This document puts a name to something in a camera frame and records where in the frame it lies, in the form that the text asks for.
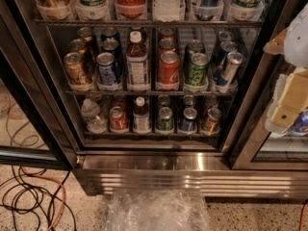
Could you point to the green can bottom shelf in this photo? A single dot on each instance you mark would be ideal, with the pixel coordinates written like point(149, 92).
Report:
point(165, 119)

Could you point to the gold can shelf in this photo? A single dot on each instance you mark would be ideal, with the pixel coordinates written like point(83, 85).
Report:
point(75, 69)
point(211, 120)

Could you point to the brown tea bottle shelf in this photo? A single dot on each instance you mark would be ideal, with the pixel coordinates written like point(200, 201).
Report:
point(136, 59)
point(141, 116)

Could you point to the green can middle shelf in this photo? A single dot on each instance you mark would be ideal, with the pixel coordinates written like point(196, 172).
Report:
point(197, 70)

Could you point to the white plastic bottle top shelf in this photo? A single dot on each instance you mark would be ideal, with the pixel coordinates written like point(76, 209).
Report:
point(167, 10)

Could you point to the brown tea bottle bottom shelf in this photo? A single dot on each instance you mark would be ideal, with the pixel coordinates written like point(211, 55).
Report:
point(141, 116)

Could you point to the gold can bottom shelf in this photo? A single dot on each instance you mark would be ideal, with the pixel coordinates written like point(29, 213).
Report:
point(211, 120)

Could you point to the red can bottom shelf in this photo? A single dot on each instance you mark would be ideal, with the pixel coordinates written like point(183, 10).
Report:
point(117, 118)

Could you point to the gold can front middle shelf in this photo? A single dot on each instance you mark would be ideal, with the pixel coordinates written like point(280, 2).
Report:
point(75, 69)

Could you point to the blue can right fridge section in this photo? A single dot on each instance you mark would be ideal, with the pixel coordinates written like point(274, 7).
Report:
point(301, 123)

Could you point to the blue can bottom shelf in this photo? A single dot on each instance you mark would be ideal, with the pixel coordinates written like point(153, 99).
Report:
point(188, 120)

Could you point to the blue pepsi can middle shelf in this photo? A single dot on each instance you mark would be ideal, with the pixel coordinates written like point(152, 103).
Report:
point(106, 64)

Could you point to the water bottle bottom shelf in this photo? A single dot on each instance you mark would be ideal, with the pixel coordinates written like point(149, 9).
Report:
point(91, 112)

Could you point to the red coke can middle shelf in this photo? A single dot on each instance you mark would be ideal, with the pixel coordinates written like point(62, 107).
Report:
point(168, 68)

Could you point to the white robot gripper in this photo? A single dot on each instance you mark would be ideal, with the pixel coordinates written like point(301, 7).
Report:
point(297, 45)

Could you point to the brown tea bottle middle shelf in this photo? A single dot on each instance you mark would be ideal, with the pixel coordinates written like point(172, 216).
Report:
point(136, 59)

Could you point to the slim redbull can middle shelf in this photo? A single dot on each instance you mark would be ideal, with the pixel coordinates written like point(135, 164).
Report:
point(233, 61)

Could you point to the clear plastic bag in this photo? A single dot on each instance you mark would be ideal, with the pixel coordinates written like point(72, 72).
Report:
point(161, 210)

